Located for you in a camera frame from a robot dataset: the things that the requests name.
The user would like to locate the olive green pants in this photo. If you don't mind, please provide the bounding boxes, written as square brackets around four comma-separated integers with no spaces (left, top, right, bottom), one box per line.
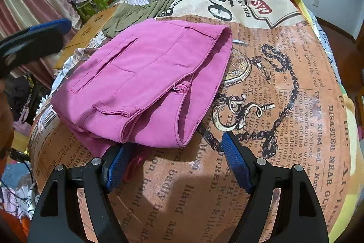
[102,0,174,38]

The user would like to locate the newspaper print blanket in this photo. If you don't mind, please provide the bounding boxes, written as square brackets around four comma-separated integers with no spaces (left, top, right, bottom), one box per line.
[28,0,353,243]

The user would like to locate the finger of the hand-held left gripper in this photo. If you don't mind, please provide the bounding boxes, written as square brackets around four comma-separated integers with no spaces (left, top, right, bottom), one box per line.
[0,18,72,80]

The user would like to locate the wooden lap desk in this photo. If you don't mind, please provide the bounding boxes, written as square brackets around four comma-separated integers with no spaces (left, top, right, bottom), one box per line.
[54,5,120,70]

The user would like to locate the yellow bedsheet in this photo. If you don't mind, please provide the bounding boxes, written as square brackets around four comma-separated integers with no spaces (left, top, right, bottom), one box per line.
[341,95,364,144]

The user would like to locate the orange clothing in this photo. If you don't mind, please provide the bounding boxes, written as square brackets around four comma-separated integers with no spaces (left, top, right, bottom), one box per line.
[0,207,30,243]

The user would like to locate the white blue cloth heap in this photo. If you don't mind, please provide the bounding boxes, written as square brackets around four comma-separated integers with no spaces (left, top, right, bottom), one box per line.
[0,163,40,221]

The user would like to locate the pink pants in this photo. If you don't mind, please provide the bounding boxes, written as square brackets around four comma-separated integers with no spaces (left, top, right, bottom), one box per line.
[50,18,234,172]

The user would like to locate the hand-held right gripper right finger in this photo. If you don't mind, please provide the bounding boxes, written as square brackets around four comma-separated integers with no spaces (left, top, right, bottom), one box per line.
[221,131,330,243]

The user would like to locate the white patterned bedsheet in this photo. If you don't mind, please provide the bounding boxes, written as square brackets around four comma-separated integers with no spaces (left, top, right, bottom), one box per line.
[308,11,346,95]

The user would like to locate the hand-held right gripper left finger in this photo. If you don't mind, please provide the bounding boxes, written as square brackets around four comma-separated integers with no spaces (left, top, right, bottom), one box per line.
[27,143,134,243]

